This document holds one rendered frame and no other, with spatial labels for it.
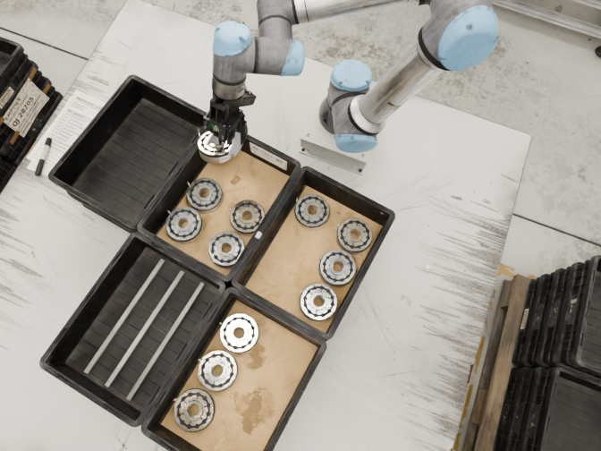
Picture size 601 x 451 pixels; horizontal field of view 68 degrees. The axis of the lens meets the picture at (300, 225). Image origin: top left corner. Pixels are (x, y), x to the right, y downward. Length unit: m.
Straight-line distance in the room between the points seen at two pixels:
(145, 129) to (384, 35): 1.70
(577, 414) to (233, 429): 1.27
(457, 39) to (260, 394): 0.95
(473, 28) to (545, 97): 1.95
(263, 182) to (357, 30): 1.62
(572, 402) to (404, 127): 1.17
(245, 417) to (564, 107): 2.35
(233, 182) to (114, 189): 0.36
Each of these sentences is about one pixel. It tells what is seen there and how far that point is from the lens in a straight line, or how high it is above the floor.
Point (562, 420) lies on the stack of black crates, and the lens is 1.98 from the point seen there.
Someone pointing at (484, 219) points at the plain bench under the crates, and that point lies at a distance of 1.60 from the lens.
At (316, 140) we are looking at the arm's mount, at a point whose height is 0.80.
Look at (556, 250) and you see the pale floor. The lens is 2.53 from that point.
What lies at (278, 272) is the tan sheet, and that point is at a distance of 1.27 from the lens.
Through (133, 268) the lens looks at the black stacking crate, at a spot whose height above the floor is 0.83.
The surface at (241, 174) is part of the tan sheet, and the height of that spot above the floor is 0.83.
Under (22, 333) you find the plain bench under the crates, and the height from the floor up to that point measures 0.70.
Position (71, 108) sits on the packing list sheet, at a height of 0.70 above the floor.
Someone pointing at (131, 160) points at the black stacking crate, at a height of 0.83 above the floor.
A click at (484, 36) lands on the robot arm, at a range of 0.99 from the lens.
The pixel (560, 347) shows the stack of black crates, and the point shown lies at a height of 0.49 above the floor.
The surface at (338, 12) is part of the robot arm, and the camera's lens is 1.08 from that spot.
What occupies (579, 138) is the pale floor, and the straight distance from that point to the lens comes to 2.85.
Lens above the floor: 2.08
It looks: 72 degrees down
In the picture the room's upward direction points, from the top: 6 degrees clockwise
